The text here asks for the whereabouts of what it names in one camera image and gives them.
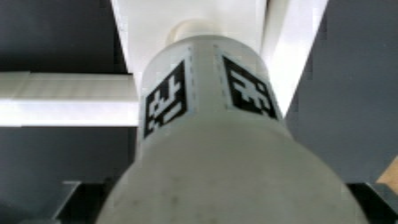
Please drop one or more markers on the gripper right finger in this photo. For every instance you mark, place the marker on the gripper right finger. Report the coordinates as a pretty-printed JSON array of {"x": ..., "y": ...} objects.
[{"x": 376, "y": 200}]

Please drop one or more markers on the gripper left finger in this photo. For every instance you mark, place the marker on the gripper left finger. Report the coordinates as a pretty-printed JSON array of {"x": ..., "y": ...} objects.
[{"x": 72, "y": 206}]

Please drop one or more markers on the white lamp bulb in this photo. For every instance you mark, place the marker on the white lamp bulb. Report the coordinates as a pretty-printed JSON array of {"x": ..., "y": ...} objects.
[{"x": 222, "y": 172}]

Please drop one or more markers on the white U-shaped fence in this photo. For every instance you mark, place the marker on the white U-shaped fence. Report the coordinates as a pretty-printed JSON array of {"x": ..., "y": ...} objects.
[{"x": 64, "y": 100}]

